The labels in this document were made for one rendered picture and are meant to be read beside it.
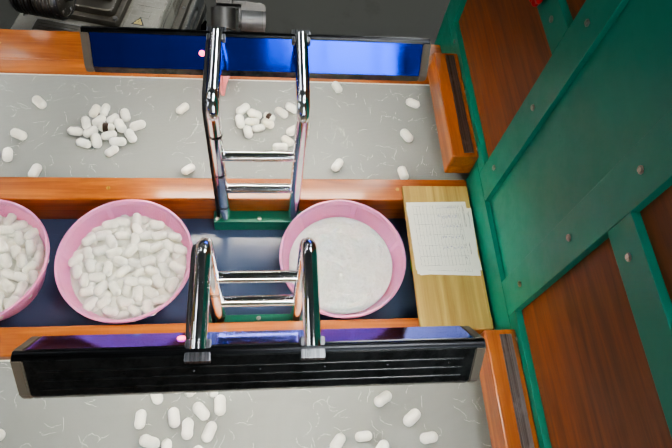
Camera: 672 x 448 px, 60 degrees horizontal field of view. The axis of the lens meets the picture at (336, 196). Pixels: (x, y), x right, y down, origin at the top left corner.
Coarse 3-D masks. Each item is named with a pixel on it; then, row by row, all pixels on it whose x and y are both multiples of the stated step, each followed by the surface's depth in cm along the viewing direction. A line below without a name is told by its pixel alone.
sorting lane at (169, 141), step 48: (0, 96) 136; (48, 96) 137; (96, 96) 139; (144, 96) 140; (192, 96) 142; (240, 96) 143; (288, 96) 145; (336, 96) 147; (384, 96) 148; (0, 144) 130; (48, 144) 131; (144, 144) 134; (192, 144) 135; (240, 144) 136; (336, 144) 139; (384, 144) 141; (432, 144) 142
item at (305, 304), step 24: (312, 240) 86; (192, 264) 82; (216, 264) 92; (312, 264) 83; (192, 288) 80; (216, 288) 99; (312, 288) 81; (192, 312) 78; (216, 312) 109; (312, 312) 79; (192, 336) 76; (312, 336) 77; (192, 360) 75
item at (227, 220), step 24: (216, 48) 100; (216, 72) 98; (216, 96) 96; (216, 120) 98; (216, 144) 103; (216, 168) 110; (216, 192) 120; (240, 192) 119; (264, 192) 119; (288, 192) 120; (216, 216) 130; (240, 216) 130; (264, 216) 131; (288, 216) 130
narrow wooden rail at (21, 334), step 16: (320, 320) 115; (336, 320) 116; (352, 320) 116; (368, 320) 116; (384, 320) 117; (400, 320) 117; (416, 320) 117; (0, 336) 107; (16, 336) 108; (0, 352) 106
